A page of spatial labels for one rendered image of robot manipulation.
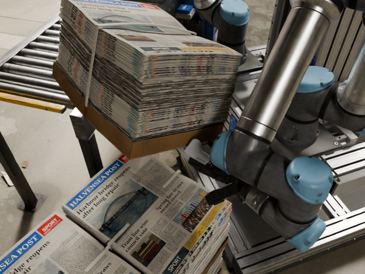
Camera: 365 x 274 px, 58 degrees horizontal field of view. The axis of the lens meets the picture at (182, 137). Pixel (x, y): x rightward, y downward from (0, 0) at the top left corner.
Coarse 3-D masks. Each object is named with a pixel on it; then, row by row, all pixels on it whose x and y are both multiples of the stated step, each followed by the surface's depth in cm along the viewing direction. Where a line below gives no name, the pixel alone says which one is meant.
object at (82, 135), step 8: (168, 0) 191; (176, 0) 197; (184, 0) 214; (160, 8) 183; (168, 8) 187; (176, 8) 200; (72, 112) 120; (72, 120) 120; (80, 120) 119; (80, 128) 122; (88, 128) 124; (80, 136) 125; (88, 136) 126
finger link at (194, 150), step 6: (192, 144) 75; (198, 144) 75; (180, 150) 77; (186, 150) 77; (192, 150) 76; (198, 150) 75; (186, 156) 76; (192, 156) 76; (198, 156) 76; (204, 156) 75; (204, 162) 76
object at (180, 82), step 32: (128, 32) 70; (128, 64) 62; (160, 64) 61; (192, 64) 67; (224, 64) 74; (128, 96) 64; (160, 96) 64; (192, 96) 70; (224, 96) 79; (128, 128) 66; (160, 128) 68; (192, 128) 77
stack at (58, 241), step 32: (128, 160) 99; (96, 192) 91; (128, 192) 91; (160, 192) 91; (192, 192) 91; (64, 224) 84; (96, 224) 84; (128, 224) 84; (160, 224) 84; (192, 224) 84; (224, 224) 92; (32, 256) 78; (64, 256) 78; (96, 256) 78; (128, 256) 78; (160, 256) 78; (192, 256) 78
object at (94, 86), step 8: (144, 32) 74; (152, 32) 76; (160, 32) 78; (168, 32) 81; (176, 32) 83; (184, 32) 86; (96, 48) 70; (88, 56) 73; (96, 56) 71; (88, 64) 74; (96, 64) 71; (88, 72) 75; (96, 72) 72; (96, 80) 73; (96, 88) 74; (96, 96) 74
